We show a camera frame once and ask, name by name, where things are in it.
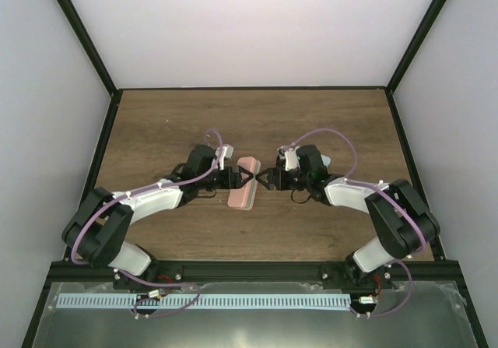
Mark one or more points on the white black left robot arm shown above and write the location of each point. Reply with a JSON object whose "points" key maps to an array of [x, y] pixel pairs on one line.
{"points": [[96, 234]]}

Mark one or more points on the light blue cleaning cloth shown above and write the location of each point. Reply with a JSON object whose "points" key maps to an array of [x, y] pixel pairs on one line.
{"points": [[326, 160]]}

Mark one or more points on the black left table rail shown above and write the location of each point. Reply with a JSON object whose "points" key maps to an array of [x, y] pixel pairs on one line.
{"points": [[101, 146]]}

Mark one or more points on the black table rail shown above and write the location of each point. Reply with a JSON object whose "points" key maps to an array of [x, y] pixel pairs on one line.
{"points": [[101, 146], [435, 244]]}

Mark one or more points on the black front mounting rail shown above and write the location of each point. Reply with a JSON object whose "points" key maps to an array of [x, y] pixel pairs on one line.
{"points": [[332, 275]]}

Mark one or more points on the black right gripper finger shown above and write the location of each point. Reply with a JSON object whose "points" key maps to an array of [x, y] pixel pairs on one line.
{"points": [[263, 173], [265, 183]]}

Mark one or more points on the black sunglasses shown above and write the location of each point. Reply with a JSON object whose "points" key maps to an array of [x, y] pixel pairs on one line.
{"points": [[300, 196]]}

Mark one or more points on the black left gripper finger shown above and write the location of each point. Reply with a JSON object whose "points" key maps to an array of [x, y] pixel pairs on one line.
{"points": [[244, 172], [243, 182]]}

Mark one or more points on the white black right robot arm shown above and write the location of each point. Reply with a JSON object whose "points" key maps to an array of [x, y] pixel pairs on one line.
{"points": [[402, 221]]}

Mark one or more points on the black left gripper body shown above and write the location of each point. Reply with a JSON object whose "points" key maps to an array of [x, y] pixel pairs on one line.
{"points": [[208, 183]]}

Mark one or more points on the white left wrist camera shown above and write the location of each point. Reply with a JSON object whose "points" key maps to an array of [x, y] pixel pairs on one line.
{"points": [[223, 153]]}

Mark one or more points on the black frame post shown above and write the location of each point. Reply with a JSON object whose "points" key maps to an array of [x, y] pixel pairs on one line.
{"points": [[429, 18], [78, 27]]}

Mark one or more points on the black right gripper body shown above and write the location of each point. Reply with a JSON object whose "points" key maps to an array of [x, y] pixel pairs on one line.
{"points": [[304, 180]]}

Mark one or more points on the black right table rail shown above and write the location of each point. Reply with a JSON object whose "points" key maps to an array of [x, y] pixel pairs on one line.
{"points": [[435, 244]]}

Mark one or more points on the pink glasses case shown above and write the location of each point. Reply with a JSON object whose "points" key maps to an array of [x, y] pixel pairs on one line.
{"points": [[243, 198]]}

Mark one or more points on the black right frame post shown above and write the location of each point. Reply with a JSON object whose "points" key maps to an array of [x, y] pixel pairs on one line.
{"points": [[429, 18]]}

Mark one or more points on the light blue slotted cable duct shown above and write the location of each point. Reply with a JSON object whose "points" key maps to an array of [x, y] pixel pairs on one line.
{"points": [[328, 302]]}

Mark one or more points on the metal front tray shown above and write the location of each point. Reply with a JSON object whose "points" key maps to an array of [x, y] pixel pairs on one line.
{"points": [[420, 314]]}

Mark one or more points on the black left frame post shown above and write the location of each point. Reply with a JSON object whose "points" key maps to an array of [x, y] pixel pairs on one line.
{"points": [[78, 27]]}

